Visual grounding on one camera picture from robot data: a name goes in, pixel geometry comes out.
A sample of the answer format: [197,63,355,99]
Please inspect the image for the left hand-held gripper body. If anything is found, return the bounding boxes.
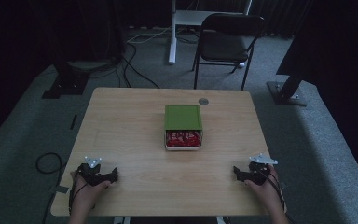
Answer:
[77,156,113,187]

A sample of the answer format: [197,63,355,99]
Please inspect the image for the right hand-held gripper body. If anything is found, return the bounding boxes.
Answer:
[243,153,279,187]

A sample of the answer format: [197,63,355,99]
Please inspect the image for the row of red packets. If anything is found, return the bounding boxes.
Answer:
[166,130,202,147]

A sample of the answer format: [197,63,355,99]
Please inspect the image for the green box sleeve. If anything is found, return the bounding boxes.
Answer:
[163,105,203,132]

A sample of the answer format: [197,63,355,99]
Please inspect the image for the person's left hand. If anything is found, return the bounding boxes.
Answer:
[70,170,113,207]

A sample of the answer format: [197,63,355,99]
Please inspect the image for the person's right hand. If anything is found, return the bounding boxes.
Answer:
[244,164,283,210]

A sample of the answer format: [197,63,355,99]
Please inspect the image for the grey tape piece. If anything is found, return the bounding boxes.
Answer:
[49,185,70,195]

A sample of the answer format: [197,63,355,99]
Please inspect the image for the black slanted stand with base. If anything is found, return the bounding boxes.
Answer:
[266,0,316,107]

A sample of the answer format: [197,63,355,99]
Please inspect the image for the black stand with flat base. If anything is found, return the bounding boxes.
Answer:
[41,0,91,100]

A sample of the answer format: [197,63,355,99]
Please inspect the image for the round grey stand base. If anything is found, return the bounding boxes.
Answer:
[67,60,117,73]

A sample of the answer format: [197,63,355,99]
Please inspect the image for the black folding chair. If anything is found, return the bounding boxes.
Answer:
[192,12,267,91]

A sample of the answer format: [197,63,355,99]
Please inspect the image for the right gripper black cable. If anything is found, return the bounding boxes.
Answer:
[259,169,288,213]

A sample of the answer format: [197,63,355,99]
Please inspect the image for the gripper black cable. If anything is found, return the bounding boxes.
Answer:
[68,182,90,217]
[259,169,288,213]

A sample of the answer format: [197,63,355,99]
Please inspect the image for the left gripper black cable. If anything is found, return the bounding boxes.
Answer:
[68,182,90,217]

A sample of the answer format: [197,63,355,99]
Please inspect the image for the looped black floor cable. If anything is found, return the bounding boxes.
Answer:
[35,151,64,224]

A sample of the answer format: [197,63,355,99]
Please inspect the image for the long black floor cable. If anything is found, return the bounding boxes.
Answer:
[117,42,161,90]

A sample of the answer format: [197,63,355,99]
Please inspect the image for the white floor cable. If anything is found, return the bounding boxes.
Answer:
[126,26,172,45]

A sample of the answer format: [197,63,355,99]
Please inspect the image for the white desk frame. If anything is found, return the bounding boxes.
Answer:
[168,0,254,65]

